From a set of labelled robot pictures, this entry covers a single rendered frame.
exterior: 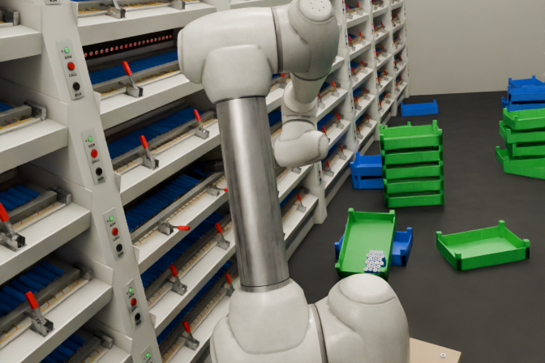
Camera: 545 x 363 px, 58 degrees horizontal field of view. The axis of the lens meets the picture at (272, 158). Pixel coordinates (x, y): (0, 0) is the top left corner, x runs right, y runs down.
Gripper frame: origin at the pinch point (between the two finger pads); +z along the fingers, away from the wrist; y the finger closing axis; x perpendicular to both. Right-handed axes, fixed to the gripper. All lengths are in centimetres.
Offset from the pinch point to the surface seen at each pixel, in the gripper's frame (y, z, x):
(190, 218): 23.8, -3.4, 8.5
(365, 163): -147, -6, 55
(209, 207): 13.8, -3.7, 9.5
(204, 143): 10.0, -7.1, -10.1
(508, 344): -7, -80, 76
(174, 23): 11.9, -12.0, -46.2
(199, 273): 23.8, 1.0, 27.0
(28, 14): 59, -12, -53
